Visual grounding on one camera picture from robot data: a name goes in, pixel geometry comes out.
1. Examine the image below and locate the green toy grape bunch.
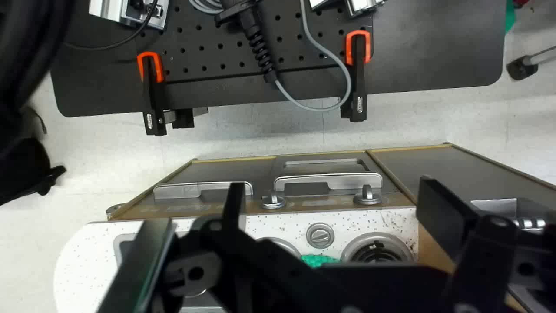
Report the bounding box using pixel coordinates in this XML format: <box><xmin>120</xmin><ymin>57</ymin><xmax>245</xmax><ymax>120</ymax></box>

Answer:
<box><xmin>300</xmin><ymin>250</ymin><xmax>344</xmax><ymax>271</ymax></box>

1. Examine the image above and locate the wooden toy play kitchen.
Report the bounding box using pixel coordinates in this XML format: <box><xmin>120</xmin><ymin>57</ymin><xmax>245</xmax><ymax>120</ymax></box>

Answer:
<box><xmin>54</xmin><ymin>141</ymin><xmax>556</xmax><ymax>313</ymax></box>

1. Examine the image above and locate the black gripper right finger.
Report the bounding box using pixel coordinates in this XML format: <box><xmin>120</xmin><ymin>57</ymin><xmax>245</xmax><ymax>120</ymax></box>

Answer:
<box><xmin>415</xmin><ymin>175</ymin><xmax>523</xmax><ymax>313</ymax></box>

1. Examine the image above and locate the black cable bundle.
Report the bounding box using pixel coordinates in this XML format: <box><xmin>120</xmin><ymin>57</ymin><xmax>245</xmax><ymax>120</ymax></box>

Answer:
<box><xmin>0</xmin><ymin>0</ymin><xmax>76</xmax><ymax>115</ymax></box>

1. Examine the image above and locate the grey cable with black connector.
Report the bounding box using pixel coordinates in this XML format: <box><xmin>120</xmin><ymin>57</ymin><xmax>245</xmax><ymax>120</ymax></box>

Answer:
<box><xmin>188</xmin><ymin>0</ymin><xmax>356</xmax><ymax>115</ymax></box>

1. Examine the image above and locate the orange black bar clamp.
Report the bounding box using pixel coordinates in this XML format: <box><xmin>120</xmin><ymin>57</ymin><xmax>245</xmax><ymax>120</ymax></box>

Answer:
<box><xmin>339</xmin><ymin>29</ymin><xmax>373</xmax><ymax>123</ymax></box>
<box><xmin>135</xmin><ymin>50</ymin><xmax>210</xmax><ymax>137</ymax></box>

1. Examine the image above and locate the silver cabinet door handle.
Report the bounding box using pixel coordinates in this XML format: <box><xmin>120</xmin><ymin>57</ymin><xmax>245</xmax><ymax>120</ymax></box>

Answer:
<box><xmin>151</xmin><ymin>179</ymin><xmax>255</xmax><ymax>205</ymax></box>

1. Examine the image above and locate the thin black cable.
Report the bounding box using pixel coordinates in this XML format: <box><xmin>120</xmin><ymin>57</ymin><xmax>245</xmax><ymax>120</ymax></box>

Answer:
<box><xmin>59</xmin><ymin>2</ymin><xmax>161</xmax><ymax>54</ymax></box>

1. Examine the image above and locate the black work table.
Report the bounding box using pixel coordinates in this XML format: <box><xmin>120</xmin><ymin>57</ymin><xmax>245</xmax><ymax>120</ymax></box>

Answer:
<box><xmin>49</xmin><ymin>0</ymin><xmax>506</xmax><ymax>118</ymax></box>

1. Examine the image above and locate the silver metal bracket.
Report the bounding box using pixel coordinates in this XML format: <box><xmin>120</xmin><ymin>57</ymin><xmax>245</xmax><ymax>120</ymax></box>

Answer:
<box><xmin>87</xmin><ymin>0</ymin><xmax>170</xmax><ymax>29</ymax></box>

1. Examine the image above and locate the black perforated board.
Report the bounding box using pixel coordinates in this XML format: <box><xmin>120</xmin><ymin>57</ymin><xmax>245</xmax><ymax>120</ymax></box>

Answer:
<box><xmin>123</xmin><ymin>0</ymin><xmax>377</xmax><ymax>111</ymax></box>

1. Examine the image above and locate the small silver countertop knob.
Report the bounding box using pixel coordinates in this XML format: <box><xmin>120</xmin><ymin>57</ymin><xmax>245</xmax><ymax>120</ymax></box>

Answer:
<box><xmin>304</xmin><ymin>221</ymin><xmax>337</xmax><ymax>250</ymax></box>

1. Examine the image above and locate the black bag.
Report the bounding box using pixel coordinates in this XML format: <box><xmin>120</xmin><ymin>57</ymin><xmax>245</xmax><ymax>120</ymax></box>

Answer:
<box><xmin>0</xmin><ymin>109</ymin><xmax>68</xmax><ymax>205</ymax></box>

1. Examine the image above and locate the grey leg with black foot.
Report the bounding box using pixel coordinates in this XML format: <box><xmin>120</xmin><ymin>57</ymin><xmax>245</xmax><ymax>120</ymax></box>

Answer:
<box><xmin>506</xmin><ymin>45</ymin><xmax>556</xmax><ymax>83</ymax></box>

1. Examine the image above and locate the silver oven door handle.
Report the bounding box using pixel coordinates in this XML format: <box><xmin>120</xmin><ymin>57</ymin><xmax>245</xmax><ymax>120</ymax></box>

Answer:
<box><xmin>271</xmin><ymin>170</ymin><xmax>386</xmax><ymax>196</ymax></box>

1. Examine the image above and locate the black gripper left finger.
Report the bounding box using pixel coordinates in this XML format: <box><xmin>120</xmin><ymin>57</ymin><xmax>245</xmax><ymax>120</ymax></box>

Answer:
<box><xmin>163</xmin><ymin>181</ymin><xmax>327</xmax><ymax>313</ymax></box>

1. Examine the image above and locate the aluminium extrusion rail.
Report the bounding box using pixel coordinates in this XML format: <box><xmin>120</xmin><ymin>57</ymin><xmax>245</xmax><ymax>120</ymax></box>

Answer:
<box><xmin>307</xmin><ymin>0</ymin><xmax>386</xmax><ymax>17</ymax></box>

